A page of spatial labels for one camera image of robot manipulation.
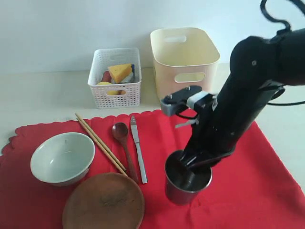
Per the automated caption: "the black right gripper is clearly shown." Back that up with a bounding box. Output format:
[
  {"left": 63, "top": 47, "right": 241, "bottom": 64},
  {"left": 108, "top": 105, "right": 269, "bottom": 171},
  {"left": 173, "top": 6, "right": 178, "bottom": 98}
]
[{"left": 180, "top": 97, "right": 253, "bottom": 175}]

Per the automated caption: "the stainless steel cup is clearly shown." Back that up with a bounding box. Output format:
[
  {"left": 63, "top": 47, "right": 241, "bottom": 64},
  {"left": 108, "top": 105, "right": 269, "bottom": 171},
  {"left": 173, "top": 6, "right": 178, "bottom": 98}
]
[{"left": 165, "top": 150, "right": 213, "bottom": 206}]

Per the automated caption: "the steel table knife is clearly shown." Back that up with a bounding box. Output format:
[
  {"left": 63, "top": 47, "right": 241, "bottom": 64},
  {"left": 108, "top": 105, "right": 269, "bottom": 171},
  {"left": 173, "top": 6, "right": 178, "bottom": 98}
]
[{"left": 130, "top": 115, "right": 148, "bottom": 184}]

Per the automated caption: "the dark wooden spoon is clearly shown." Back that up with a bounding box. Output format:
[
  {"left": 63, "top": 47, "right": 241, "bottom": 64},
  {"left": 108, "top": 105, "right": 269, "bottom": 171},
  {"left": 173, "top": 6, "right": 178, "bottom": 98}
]
[{"left": 112, "top": 122, "right": 139, "bottom": 184}]

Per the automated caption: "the milk carton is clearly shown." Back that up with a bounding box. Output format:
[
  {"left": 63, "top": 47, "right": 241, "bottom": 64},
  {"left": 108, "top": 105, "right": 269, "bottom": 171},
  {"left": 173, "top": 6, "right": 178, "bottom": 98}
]
[{"left": 111, "top": 63, "right": 136, "bottom": 84}]

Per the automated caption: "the wooden chopstick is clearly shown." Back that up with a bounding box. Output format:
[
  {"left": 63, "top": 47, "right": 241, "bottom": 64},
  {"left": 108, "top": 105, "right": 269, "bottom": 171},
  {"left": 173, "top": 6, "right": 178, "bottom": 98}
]
[
  {"left": 77, "top": 118, "right": 127, "bottom": 176},
  {"left": 75, "top": 113, "right": 126, "bottom": 172}
]

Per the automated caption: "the yellow cheese wedge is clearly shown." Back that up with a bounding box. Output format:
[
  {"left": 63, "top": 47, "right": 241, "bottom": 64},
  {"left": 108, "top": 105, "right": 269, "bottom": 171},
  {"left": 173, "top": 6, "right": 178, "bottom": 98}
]
[{"left": 107, "top": 63, "right": 132, "bottom": 83}]

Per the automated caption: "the yellow lemon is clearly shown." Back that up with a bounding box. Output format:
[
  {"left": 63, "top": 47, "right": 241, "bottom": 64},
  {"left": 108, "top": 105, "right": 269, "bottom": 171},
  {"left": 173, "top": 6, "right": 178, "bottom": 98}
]
[{"left": 97, "top": 81, "right": 112, "bottom": 85}]

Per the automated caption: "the red sausage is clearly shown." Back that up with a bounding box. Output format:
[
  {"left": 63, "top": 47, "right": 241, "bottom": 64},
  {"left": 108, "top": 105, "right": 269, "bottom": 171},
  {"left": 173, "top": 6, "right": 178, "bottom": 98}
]
[{"left": 102, "top": 71, "right": 112, "bottom": 83}]

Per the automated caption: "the pale green ceramic bowl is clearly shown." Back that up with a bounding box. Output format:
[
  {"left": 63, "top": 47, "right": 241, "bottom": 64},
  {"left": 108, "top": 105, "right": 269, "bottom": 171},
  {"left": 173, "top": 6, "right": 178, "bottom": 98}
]
[{"left": 30, "top": 132, "right": 95, "bottom": 187}]

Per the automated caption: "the brown egg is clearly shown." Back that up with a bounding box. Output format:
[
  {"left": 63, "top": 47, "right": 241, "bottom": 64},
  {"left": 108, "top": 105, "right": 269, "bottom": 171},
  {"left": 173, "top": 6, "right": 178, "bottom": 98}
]
[{"left": 106, "top": 90, "right": 126, "bottom": 96}]

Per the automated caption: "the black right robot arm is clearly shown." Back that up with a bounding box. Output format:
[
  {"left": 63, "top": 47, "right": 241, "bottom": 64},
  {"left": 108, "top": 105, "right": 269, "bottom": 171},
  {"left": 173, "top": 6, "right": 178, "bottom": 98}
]
[{"left": 173, "top": 1, "right": 305, "bottom": 176}]

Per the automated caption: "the brown wooden plate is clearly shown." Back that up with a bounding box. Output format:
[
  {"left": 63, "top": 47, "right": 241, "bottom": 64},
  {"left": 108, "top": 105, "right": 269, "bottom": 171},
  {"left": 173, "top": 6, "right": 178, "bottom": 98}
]
[{"left": 62, "top": 173, "right": 144, "bottom": 229}]

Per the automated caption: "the cream plastic bin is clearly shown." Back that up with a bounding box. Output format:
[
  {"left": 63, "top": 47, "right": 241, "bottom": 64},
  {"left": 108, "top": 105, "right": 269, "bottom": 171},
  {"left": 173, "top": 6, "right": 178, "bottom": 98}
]
[{"left": 150, "top": 27, "right": 220, "bottom": 99}]

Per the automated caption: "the white perforated plastic basket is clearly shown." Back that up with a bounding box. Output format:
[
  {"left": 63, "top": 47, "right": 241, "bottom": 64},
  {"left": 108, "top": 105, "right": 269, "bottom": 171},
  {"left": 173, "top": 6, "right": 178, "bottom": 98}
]
[{"left": 87, "top": 48, "right": 142, "bottom": 109}]

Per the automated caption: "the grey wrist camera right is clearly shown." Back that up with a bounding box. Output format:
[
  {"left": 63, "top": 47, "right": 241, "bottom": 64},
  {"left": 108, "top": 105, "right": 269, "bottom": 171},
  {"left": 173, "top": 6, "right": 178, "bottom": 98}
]
[{"left": 160, "top": 85, "right": 215, "bottom": 116}]

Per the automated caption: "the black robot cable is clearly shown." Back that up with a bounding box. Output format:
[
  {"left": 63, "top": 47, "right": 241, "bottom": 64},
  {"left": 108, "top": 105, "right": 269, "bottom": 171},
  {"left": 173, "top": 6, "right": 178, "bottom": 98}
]
[{"left": 266, "top": 100, "right": 305, "bottom": 106}]

